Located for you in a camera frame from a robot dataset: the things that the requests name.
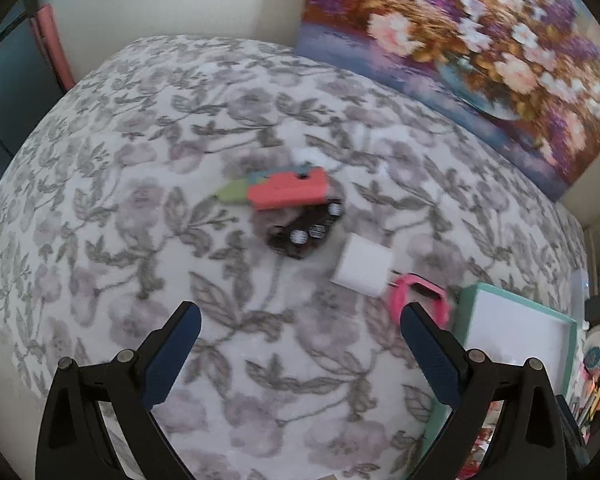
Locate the white cube charger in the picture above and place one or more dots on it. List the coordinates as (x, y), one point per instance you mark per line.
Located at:
(362, 265)

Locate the black battery holder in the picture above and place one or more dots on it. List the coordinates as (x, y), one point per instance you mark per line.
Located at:
(305, 232)

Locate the teal box with white inside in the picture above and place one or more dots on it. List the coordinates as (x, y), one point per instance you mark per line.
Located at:
(515, 335)

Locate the teal flat piece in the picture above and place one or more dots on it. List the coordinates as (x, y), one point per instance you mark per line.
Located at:
(260, 176)

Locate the pink wristband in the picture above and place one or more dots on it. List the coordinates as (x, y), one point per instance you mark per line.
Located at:
(397, 295)

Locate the pink rolled mat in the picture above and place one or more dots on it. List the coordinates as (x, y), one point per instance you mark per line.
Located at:
(52, 45)

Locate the green plastic piece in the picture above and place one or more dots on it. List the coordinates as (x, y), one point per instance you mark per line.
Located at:
(232, 191)

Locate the grey floral blanket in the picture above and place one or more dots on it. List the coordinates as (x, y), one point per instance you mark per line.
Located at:
(145, 240)

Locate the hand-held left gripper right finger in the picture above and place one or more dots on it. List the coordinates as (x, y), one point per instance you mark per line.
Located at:
(430, 355)

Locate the floral painting canvas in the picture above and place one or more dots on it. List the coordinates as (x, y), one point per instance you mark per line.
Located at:
(460, 45)

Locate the dark teal cabinet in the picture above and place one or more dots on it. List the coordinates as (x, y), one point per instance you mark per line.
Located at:
(10, 90)

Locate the white device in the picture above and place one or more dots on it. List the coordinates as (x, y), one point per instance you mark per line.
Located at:
(578, 292)

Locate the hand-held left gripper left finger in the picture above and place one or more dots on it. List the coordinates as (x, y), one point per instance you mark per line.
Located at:
(172, 355)

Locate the pile of colourful stationery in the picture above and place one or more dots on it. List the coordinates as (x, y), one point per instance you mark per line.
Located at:
(595, 375)

